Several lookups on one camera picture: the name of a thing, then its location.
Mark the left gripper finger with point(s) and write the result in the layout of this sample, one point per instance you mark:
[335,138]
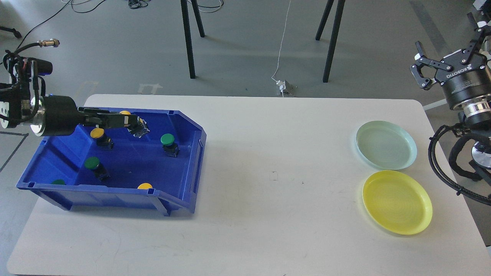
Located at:
[105,124]
[102,114]

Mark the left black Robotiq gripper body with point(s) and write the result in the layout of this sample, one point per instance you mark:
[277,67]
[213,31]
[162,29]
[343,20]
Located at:
[59,116]

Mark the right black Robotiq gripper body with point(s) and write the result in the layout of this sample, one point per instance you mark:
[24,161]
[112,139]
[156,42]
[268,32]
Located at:
[466,86]

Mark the yellow button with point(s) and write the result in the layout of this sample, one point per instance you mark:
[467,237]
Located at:
[145,186]
[135,124]
[102,140]

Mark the green button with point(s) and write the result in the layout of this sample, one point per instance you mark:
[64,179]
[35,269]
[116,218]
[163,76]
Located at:
[58,182]
[169,145]
[94,164]

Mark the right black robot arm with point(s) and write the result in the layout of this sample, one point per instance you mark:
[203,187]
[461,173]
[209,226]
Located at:
[470,155]

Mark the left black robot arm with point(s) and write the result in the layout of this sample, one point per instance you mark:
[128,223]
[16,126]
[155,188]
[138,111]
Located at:
[24,101]

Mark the yellow button front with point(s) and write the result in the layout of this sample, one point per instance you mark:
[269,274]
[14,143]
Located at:
[145,186]

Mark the light green plate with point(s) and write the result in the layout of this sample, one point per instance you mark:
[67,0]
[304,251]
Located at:
[385,145]

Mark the yellow plate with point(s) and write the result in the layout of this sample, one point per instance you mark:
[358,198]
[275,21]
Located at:
[397,202]

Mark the blue plastic bin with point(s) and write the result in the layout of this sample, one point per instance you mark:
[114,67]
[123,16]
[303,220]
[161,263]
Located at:
[131,162]

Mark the right black tripod legs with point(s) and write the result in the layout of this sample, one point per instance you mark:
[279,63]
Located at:
[334,34]

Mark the black tripod legs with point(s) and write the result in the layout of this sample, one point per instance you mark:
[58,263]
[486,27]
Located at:
[334,34]
[187,32]

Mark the left black tripod legs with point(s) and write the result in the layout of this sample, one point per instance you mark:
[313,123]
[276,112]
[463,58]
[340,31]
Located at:
[187,32]

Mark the white plug adapter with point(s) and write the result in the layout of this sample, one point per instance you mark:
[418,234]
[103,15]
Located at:
[284,88]

